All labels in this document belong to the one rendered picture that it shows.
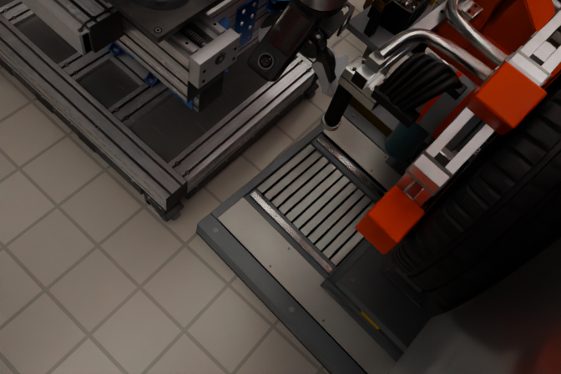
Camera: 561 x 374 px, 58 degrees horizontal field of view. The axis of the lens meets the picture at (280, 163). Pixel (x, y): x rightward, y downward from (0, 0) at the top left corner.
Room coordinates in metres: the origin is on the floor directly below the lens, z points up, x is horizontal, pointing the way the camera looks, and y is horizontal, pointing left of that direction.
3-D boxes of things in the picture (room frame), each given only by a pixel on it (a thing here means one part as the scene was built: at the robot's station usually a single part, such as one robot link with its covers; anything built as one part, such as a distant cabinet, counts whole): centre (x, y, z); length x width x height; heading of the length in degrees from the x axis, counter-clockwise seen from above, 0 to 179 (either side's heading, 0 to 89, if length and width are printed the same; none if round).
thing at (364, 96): (0.68, -0.10, 0.93); 0.09 x 0.05 x 0.05; 64
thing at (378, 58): (0.70, -0.20, 1.03); 0.19 x 0.18 x 0.11; 64
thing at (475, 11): (0.98, -0.25, 0.93); 0.09 x 0.05 x 0.05; 64
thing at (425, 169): (0.74, -0.36, 0.85); 0.54 x 0.07 x 0.54; 154
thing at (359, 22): (1.51, -0.21, 0.44); 0.43 x 0.17 x 0.03; 154
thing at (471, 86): (0.77, -0.29, 0.85); 0.21 x 0.14 x 0.14; 64
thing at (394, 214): (0.45, -0.22, 0.85); 0.09 x 0.08 x 0.07; 154
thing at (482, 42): (0.88, -0.29, 1.03); 0.19 x 0.18 x 0.11; 64
